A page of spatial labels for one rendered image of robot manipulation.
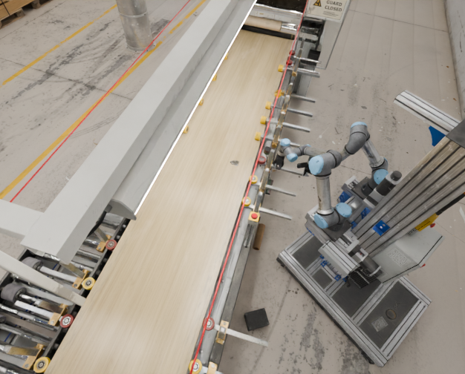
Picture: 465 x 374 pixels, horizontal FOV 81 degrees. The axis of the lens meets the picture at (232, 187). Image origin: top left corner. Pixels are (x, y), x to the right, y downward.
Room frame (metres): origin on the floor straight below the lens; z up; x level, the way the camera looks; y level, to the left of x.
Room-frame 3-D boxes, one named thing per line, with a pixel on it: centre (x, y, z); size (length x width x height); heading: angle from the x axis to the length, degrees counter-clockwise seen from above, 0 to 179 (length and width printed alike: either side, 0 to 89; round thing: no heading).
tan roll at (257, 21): (4.08, -0.25, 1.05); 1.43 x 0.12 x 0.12; 79
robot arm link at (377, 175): (1.39, -1.17, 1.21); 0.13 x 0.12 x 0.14; 166
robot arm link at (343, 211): (1.03, -0.81, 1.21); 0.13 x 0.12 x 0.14; 118
